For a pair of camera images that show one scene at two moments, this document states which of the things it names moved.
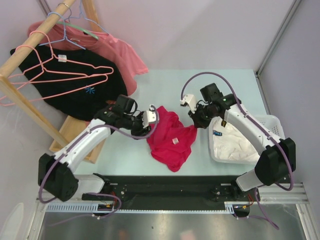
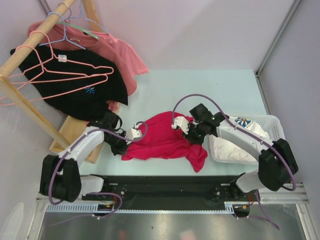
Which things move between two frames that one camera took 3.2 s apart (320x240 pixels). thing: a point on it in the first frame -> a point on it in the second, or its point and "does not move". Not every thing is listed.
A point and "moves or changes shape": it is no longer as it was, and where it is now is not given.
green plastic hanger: [78, 27] does not move
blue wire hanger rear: [81, 15] does not move
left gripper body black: [137, 128] -> [116, 143]
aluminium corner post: [258, 72] does not move
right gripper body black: [203, 115] -> [196, 133]
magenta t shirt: [171, 143] moves or changes shape
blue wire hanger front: [64, 37] does not move
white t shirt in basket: [230, 143] does not move
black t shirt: [75, 83] does not move
